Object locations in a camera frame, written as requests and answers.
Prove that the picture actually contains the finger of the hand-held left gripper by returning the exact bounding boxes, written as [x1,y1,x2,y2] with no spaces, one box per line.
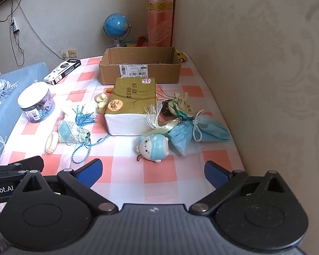
[0,156,45,177]

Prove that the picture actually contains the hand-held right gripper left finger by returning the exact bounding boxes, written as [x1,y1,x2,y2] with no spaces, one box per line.
[14,158,119,215]

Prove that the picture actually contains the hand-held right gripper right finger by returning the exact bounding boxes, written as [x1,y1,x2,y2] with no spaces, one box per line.
[189,161,294,215]

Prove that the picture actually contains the white crochet scrunchie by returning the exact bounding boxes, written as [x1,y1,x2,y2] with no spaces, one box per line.
[45,131,59,154]

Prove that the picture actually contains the blue patterned sachet with tassel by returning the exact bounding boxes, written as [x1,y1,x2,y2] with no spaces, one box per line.
[57,105,113,165]

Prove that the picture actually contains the white soft fabric charm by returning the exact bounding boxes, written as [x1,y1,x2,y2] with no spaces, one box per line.
[61,103,79,121]

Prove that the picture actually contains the blue plush toy keychain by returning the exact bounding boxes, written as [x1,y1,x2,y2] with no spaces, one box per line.
[135,133,171,163]

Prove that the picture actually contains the cream knotted fabric piece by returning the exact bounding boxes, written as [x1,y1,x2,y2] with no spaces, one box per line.
[94,93,110,113]

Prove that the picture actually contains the cream bamboo print drawstring pouch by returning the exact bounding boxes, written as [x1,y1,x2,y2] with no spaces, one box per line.
[167,92,196,117]

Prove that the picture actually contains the brown cardboard box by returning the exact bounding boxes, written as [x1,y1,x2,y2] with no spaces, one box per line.
[99,46,182,85]

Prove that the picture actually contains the pink white checkered tablecloth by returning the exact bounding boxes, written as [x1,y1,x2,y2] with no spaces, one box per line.
[0,56,246,213]

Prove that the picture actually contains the clear jar with white lid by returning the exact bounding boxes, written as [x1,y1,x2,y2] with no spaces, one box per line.
[17,82,56,124]

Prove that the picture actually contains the gold green tissue pack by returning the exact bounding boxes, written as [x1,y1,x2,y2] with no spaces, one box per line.
[104,77,158,136]

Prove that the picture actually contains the black and white pen box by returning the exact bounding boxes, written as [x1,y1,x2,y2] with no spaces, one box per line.
[44,58,81,85]

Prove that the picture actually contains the yellow toy car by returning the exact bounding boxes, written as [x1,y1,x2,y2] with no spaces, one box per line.
[175,49,188,64]

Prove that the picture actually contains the colourful pop toy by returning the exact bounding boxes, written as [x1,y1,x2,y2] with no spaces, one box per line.
[125,39,149,48]

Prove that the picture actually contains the blue desk globe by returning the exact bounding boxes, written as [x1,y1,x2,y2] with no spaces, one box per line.
[103,13,131,48]

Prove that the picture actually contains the pink patterned curtain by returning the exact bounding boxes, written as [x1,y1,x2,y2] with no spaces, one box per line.
[147,0,175,48]

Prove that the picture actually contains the grey wall cable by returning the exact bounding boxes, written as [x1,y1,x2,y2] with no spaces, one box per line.
[18,3,64,59]

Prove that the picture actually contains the white power strip with cables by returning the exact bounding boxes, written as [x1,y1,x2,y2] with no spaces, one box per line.
[0,0,25,67]

